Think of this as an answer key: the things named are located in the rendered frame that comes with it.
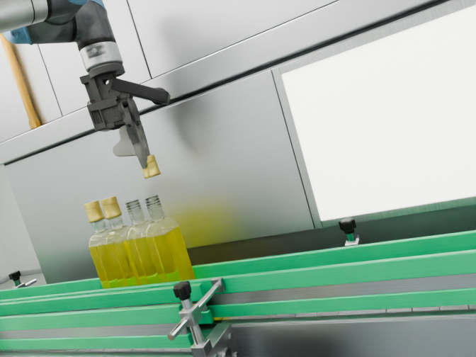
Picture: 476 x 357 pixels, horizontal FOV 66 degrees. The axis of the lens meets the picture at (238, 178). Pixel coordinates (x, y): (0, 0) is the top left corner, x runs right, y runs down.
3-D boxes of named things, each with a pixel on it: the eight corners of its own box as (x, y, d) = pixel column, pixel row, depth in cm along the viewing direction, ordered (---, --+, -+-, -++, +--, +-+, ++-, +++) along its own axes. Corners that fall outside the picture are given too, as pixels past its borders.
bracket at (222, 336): (244, 356, 69) (233, 322, 68) (222, 394, 60) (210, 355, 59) (227, 355, 70) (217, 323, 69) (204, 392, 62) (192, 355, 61)
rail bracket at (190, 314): (236, 316, 70) (217, 255, 68) (192, 379, 55) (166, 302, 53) (223, 317, 71) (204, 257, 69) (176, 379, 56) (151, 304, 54)
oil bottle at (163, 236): (205, 304, 80) (176, 212, 78) (192, 318, 75) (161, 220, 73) (184, 305, 83) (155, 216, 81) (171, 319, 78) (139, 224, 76)
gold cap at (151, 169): (161, 173, 79) (155, 153, 78) (159, 174, 76) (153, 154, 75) (146, 178, 79) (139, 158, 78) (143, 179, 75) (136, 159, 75)
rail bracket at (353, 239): (376, 273, 73) (360, 209, 71) (375, 290, 66) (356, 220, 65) (355, 274, 74) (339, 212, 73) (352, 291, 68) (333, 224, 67)
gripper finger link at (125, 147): (122, 175, 75) (109, 132, 75) (150, 166, 75) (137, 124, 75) (117, 174, 72) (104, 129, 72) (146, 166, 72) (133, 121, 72)
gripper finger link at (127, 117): (135, 146, 75) (123, 107, 76) (144, 144, 75) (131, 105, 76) (129, 144, 71) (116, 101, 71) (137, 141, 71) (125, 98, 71)
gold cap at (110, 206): (125, 212, 82) (119, 194, 82) (114, 217, 79) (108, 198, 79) (114, 215, 84) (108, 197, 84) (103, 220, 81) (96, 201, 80)
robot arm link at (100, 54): (121, 47, 78) (110, 37, 70) (128, 69, 78) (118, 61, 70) (86, 58, 77) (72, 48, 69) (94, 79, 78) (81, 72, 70)
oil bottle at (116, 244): (163, 307, 86) (134, 220, 83) (149, 320, 81) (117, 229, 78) (145, 307, 88) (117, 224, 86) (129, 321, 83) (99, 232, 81)
